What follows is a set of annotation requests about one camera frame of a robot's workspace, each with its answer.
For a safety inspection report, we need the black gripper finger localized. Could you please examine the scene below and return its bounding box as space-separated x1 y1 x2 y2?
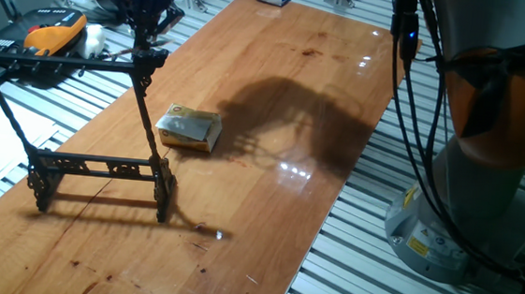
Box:
110 0 146 49
140 2 186 52

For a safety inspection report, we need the black ornate pen rack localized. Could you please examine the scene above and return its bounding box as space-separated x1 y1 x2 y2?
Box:
0 36 188 225

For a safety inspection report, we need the white crumpled cloth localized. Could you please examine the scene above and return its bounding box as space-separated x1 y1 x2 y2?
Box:
74 22 108 59

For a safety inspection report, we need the orange black teach pendant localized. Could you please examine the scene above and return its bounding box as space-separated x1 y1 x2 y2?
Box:
0 3 89 63

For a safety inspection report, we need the gold white paper box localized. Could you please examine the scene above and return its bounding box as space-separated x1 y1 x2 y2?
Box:
153 101 226 154

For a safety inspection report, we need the brown wooden board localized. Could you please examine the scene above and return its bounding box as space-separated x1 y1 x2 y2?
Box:
0 0 426 294

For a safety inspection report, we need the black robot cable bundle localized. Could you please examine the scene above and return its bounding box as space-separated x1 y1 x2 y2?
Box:
371 0 525 284

